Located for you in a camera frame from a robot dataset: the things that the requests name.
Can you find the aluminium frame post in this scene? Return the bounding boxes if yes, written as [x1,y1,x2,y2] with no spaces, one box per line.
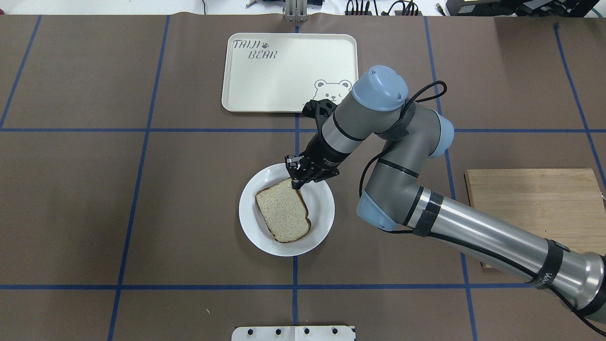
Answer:
[284,0,309,23]

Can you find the white round plate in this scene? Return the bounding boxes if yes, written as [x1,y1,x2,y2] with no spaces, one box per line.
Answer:
[239,164,335,257]

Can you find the white metal camera stand base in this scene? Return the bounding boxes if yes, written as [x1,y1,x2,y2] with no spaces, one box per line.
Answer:
[231,325,356,341]

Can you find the black cables on bench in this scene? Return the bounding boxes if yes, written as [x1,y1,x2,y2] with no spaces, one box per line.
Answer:
[345,0,422,17]

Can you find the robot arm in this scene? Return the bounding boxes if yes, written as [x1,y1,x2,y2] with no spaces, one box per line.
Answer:
[284,65,605,325]

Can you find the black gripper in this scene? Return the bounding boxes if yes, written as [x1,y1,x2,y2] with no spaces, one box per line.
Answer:
[284,134,340,190]

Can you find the cream bear serving tray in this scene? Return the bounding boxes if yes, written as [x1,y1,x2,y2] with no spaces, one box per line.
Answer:
[222,33,358,113]

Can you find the bread slice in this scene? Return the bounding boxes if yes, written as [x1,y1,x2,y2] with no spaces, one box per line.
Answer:
[255,178,312,243]

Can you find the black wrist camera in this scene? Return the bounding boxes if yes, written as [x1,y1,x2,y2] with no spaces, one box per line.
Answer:
[301,99,338,128]

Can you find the wooden cutting board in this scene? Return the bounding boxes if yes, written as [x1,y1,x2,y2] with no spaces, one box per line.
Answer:
[464,169,606,255]

